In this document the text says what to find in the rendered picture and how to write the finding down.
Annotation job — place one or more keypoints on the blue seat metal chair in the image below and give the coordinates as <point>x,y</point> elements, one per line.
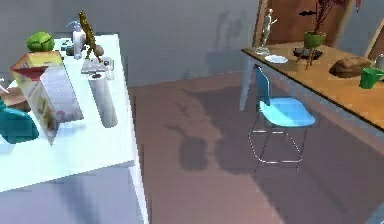
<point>283,111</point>

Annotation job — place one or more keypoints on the white spray bottle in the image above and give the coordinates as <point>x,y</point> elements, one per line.
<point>77,40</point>

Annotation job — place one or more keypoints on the grey cylinder roll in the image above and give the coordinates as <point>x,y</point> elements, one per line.
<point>104,100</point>

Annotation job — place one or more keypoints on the white plate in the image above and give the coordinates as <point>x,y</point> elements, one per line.
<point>276,59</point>

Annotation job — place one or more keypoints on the white human statue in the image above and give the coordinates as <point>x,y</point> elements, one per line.
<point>267,28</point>

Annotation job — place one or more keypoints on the white table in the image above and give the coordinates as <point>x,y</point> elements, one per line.
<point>83,146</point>

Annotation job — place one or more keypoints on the golden figure statue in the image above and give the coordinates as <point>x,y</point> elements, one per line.
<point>89,33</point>

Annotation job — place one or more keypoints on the brown wooden door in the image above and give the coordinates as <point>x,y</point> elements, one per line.
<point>293,21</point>

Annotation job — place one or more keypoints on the house plant in green pot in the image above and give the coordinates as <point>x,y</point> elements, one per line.
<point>314,38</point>

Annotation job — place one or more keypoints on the colourful cardboard box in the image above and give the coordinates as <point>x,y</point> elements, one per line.
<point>50,90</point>

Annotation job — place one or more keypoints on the wooden top table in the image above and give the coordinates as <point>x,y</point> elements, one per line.
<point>333,80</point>

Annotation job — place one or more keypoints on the brown bread loaf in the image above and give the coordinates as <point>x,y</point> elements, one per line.
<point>15,99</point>
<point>351,66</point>

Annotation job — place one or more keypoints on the green lettuce head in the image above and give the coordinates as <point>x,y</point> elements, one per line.
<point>40,42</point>

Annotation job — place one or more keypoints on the teal round vessel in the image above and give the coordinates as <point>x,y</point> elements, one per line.
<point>16,126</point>

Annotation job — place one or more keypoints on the green mug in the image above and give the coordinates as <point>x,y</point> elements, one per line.
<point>369,78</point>

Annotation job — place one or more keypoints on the grey metal kettle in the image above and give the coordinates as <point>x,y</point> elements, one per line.
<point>380,61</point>

